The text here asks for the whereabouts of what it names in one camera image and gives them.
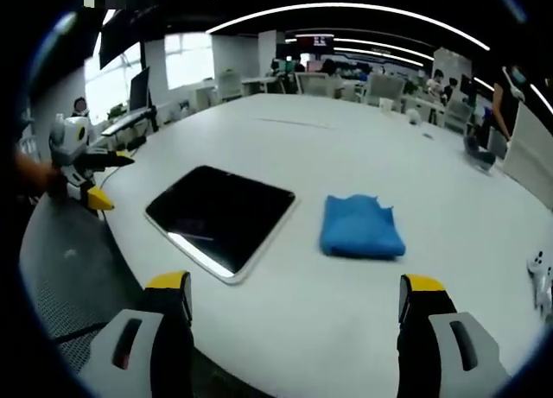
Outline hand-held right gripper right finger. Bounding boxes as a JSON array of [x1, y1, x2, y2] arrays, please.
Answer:
[[396, 274, 512, 398]]

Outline blue cleaning cloth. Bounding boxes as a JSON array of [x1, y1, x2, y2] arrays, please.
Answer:
[[319, 193, 407, 258]]

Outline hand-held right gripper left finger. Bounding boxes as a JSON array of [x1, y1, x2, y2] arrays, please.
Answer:
[[76, 270, 194, 398]]

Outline black tray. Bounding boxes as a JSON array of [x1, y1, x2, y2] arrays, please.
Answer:
[[143, 165, 298, 286]]

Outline black cable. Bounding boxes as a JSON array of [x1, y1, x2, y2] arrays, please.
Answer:
[[98, 135, 150, 187]]

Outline white game controller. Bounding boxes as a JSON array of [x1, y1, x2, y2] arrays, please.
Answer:
[[525, 250, 553, 317]]

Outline black computer monitor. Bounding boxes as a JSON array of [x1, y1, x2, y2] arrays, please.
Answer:
[[128, 66, 160, 131]]

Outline dark object on table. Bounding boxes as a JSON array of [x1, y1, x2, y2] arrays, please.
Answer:
[[462, 134, 497, 171]]

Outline white partition panel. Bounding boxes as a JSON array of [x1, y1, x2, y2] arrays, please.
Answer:
[[501, 99, 553, 212]]

